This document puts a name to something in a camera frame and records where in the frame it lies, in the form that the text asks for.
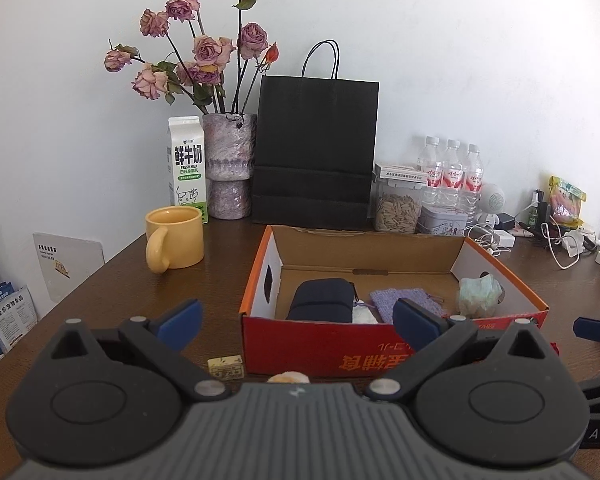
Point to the flat white box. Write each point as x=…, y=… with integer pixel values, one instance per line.
x=397, y=172

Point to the dried pink rose bouquet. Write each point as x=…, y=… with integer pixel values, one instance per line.
x=207, y=50

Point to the yellow snack packet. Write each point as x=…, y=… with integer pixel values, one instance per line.
x=565, y=200

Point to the black paper bag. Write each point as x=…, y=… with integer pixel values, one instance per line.
x=315, y=150

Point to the white earphones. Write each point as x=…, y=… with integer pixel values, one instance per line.
x=490, y=249

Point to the black power adapter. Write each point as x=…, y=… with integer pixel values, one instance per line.
x=506, y=221

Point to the white green milk carton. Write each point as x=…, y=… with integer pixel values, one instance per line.
x=187, y=160

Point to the clear jar of seeds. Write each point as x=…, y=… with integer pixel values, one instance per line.
x=397, y=212

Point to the white power adapter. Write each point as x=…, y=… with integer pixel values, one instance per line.
x=505, y=238

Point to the blue printed box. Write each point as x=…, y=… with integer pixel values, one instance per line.
x=12, y=320

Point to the black upright device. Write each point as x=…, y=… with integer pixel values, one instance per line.
x=542, y=210

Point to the clear water bottle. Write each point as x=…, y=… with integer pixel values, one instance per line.
x=453, y=175
x=474, y=180
x=430, y=167

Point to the navy fabric pouch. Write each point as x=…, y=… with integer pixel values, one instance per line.
x=320, y=300

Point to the white yellow plush sheep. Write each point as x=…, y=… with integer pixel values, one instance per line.
x=287, y=377

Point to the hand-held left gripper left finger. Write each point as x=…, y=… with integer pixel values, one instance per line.
x=182, y=322

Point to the yellow ceramic mug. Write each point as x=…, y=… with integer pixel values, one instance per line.
x=180, y=240

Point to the printed tin box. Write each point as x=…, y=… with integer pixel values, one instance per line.
x=442, y=220

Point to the white flat board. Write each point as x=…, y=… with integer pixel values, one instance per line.
x=67, y=265

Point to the purple stone vase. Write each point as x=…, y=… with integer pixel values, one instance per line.
x=227, y=160

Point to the red cardboard box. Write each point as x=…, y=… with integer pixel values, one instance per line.
x=300, y=345

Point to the small green bottle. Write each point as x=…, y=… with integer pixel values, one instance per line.
x=532, y=215

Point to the small yellow block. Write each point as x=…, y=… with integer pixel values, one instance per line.
x=225, y=366

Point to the white tissue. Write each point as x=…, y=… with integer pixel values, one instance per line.
x=365, y=315

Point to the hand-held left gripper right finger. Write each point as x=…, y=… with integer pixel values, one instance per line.
x=415, y=325

